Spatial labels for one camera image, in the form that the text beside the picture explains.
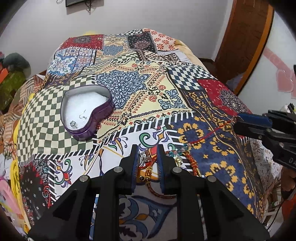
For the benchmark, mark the small silver earring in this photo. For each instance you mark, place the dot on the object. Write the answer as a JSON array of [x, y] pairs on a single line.
[[72, 124]]

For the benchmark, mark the silver hook earring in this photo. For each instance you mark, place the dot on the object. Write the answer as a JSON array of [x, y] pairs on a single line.
[[83, 115]]

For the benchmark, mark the dark green round cushion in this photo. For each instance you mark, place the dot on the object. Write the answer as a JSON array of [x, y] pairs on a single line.
[[16, 61]]

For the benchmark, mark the black wall screen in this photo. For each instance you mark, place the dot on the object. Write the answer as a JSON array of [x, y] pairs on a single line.
[[75, 2]]

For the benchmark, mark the brown wooden door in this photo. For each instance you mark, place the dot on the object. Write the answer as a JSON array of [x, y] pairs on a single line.
[[245, 39]]

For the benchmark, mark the green patterned bag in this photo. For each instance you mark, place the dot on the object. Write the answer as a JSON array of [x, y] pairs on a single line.
[[10, 90]]

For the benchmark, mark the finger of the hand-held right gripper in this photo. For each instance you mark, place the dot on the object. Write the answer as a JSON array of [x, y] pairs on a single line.
[[252, 119], [249, 129]]

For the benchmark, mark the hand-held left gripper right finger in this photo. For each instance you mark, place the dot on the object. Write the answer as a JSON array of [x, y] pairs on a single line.
[[160, 170]]

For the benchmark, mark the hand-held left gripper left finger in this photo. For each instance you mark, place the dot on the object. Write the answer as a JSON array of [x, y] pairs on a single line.
[[135, 166]]

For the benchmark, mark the patchwork printed blanket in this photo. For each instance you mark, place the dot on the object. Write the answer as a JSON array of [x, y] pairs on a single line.
[[138, 92]]

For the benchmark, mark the pink wall decoration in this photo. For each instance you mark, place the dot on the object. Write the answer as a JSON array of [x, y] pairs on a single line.
[[283, 74]]

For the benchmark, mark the person's right forearm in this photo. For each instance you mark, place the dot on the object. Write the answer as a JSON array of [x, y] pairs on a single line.
[[288, 183]]

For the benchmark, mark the purple heart-shaped tin box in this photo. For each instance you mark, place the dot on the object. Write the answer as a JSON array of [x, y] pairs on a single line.
[[86, 111]]

